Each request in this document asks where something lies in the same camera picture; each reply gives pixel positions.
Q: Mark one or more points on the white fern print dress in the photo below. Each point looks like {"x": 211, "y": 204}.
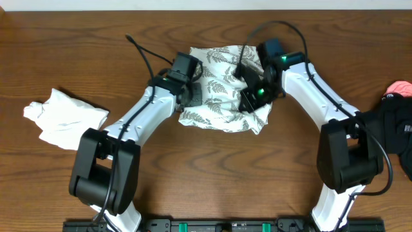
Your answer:
{"x": 221, "y": 91}

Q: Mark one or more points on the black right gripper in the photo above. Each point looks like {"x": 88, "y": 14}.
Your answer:
{"x": 252, "y": 105}

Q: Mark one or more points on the white folded shirt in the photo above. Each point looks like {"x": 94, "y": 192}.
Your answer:
{"x": 64, "y": 119}

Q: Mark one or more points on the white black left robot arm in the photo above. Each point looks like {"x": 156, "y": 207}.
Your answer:
{"x": 105, "y": 172}

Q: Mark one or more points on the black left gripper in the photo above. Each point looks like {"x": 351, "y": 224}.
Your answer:
{"x": 196, "y": 100}

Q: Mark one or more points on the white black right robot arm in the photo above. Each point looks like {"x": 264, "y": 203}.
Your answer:
{"x": 349, "y": 153}

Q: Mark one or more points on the black garment with label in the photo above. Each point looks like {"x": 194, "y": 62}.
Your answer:
{"x": 395, "y": 117}

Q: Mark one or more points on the pink cloth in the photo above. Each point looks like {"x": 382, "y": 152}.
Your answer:
{"x": 402, "y": 88}

